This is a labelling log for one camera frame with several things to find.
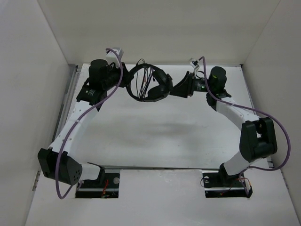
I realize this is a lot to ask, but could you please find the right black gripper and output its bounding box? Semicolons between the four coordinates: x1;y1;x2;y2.
170;71;214;98

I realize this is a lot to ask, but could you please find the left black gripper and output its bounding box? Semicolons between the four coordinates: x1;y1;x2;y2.
103;61;134;90

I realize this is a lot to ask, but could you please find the black headset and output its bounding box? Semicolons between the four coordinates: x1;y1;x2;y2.
126;63;173;102

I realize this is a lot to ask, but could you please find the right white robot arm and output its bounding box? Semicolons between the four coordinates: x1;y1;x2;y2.
170;66;277;186

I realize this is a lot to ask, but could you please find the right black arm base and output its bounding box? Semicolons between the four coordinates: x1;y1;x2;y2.
200;171;253;199

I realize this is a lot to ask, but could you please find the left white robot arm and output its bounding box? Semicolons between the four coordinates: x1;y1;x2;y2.
38;59;132;187

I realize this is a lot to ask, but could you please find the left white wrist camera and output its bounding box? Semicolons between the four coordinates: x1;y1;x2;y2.
106;47;124;68

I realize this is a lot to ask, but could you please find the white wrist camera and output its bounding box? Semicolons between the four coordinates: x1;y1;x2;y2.
189;58;200;75
106;47;124;68

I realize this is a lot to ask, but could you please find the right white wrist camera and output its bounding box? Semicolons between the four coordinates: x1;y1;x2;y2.
189;58;200;75

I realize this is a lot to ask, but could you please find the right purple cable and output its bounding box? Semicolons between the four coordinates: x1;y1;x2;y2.
197;56;291;196

